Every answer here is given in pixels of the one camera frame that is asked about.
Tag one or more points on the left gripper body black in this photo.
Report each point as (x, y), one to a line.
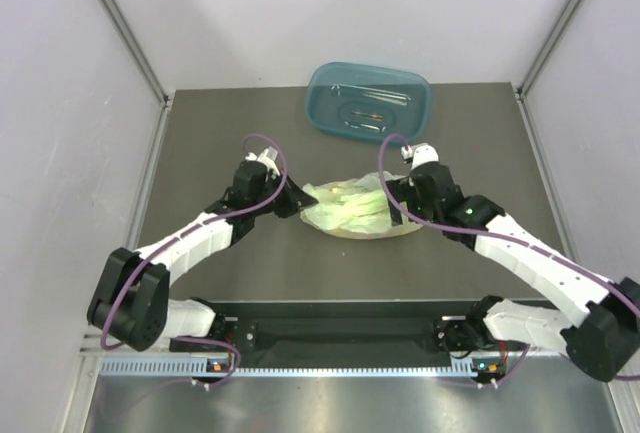
(283, 205)

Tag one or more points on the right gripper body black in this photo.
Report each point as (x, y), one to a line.
(403, 190)

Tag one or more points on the light green plastic bag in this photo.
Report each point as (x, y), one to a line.
(354, 209)

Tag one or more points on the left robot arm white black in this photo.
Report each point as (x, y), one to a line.
(131, 302)

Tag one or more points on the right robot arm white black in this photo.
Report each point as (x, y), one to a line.
(593, 320)

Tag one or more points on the teal plastic container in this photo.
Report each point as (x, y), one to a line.
(368, 103)

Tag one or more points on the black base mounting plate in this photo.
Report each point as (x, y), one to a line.
(345, 334)

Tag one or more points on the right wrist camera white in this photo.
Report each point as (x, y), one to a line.
(419, 154)

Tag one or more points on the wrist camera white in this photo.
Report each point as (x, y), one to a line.
(419, 154)
(266, 157)

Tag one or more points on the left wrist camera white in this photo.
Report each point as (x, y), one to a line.
(266, 157)

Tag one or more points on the right aluminium frame post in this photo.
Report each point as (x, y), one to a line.
(559, 27)

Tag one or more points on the aluminium frame post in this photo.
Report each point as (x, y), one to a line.
(559, 27)
(128, 38)

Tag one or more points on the left aluminium frame post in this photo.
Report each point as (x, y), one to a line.
(128, 38)

